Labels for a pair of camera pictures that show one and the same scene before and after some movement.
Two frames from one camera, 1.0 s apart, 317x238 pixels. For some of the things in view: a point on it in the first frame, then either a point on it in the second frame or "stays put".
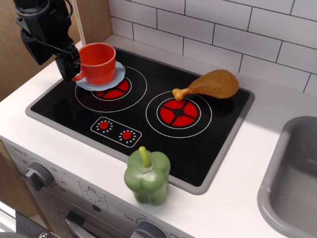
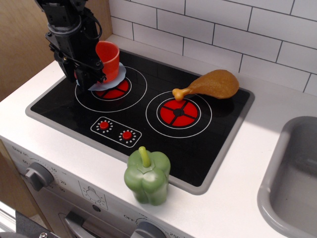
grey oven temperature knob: (148, 229) stays put
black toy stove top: (194, 132) stays put
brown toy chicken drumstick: (217, 84) stays put
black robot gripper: (47, 24) → (75, 43)
